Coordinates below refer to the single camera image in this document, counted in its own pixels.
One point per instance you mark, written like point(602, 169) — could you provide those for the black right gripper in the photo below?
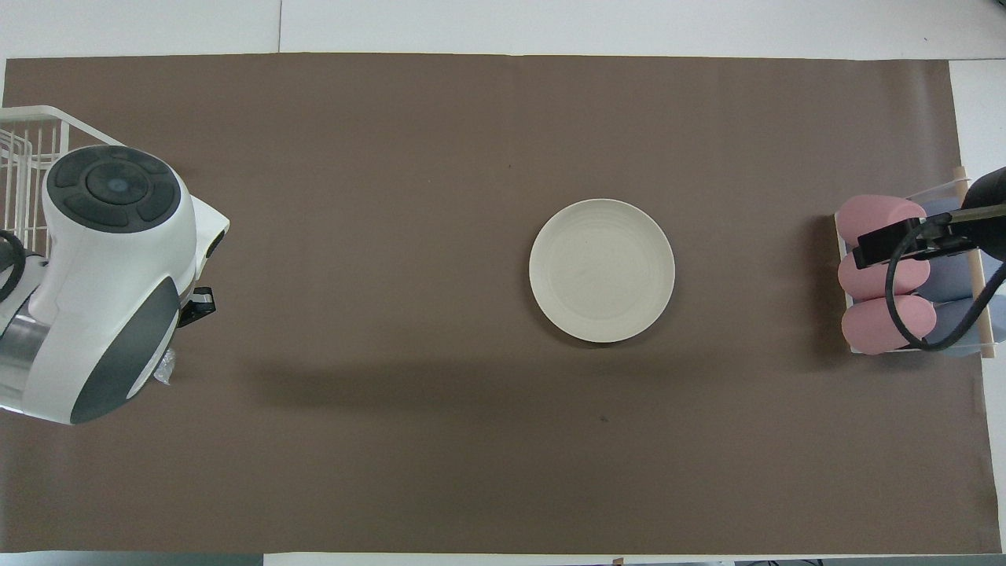
point(986, 212)

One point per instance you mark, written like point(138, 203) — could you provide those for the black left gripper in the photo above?
point(196, 308)

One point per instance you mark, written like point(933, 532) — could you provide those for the silver mesh scrubber sponge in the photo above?
point(166, 368)

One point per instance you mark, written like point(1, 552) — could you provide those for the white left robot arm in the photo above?
point(110, 275)

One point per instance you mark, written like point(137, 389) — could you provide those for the cream round plate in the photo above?
point(601, 271)

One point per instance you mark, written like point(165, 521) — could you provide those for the pink cup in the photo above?
point(868, 281)
point(872, 326)
point(872, 212)

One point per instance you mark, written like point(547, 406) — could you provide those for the brown table mat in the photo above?
point(393, 196)

